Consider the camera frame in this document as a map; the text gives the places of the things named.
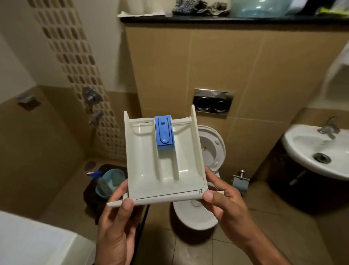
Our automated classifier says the person's right hand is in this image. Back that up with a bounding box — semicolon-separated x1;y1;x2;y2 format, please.
199;166;258;246

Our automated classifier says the person's left hand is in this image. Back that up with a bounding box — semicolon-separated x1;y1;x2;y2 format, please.
94;179;145;265

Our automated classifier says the white detergent drawer tray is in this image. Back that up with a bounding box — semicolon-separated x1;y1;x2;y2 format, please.
107;105;224;207

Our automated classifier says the person's right forearm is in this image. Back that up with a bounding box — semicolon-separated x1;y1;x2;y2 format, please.
240;228;292;265

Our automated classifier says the white toilet bowl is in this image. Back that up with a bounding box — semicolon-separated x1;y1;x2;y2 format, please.
173;125;226;231

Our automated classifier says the chrome toilet paper holder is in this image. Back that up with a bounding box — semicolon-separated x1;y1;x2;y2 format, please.
231;170;250;195

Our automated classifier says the teal plastic mug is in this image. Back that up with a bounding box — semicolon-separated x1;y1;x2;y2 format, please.
95;169;126;199

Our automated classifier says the black bucket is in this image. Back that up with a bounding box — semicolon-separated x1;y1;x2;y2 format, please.
83;164;150;226

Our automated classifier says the blue siphon cap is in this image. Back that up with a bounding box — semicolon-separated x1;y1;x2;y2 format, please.
154;115;175;150

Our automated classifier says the basin drain pipe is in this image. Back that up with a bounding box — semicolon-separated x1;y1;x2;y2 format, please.
289;170;307;186

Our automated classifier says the chrome flush plate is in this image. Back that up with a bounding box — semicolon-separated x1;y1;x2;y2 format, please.
192;88;235;115

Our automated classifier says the white wash basin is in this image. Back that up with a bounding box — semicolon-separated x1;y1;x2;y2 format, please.
282;124;349;181

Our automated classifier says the chrome shower mixer valve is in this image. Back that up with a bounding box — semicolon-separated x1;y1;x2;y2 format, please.
82;86;103;105

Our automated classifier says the chrome basin tap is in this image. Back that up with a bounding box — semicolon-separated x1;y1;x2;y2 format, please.
318;117;340;140

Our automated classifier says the chrome soap dish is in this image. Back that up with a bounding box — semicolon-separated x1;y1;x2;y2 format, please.
16;94;36;104

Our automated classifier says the white hanging towel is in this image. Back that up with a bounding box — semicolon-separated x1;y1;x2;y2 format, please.
319;41;349;104

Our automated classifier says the black stone ledge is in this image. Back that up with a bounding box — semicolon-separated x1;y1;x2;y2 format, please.
121;14;349;24

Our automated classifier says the grey crumpled cloth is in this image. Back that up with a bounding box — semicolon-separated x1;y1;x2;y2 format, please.
172;0;231;16

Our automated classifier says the clear plastic bowl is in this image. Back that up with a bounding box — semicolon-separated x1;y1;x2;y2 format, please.
230;0;293;18

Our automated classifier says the white folded paper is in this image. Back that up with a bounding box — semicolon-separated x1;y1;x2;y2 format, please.
117;10;166;17

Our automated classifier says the chrome wall spout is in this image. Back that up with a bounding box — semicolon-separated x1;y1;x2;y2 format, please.
89;110;104;124

